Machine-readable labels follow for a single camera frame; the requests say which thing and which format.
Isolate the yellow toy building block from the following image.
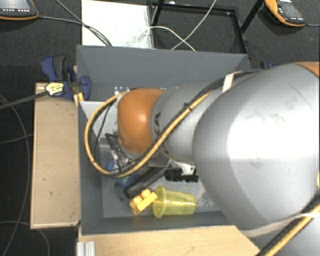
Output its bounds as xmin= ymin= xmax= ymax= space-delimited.
xmin=129 ymin=188 xmax=159 ymax=217

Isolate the blue flat object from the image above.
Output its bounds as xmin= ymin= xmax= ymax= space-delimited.
xmin=105 ymin=159 xmax=141 ymax=188

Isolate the yellow plastic cup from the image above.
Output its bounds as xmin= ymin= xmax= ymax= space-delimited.
xmin=152 ymin=185 xmax=197 ymax=219

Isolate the pale wood board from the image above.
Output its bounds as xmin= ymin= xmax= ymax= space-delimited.
xmin=29 ymin=82 xmax=82 ymax=230

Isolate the grey metal bin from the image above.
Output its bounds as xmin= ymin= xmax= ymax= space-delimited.
xmin=75 ymin=44 xmax=252 ymax=236

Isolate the black cylinder on white bracket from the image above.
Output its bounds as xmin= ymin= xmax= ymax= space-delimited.
xmin=164 ymin=160 xmax=200 ymax=183

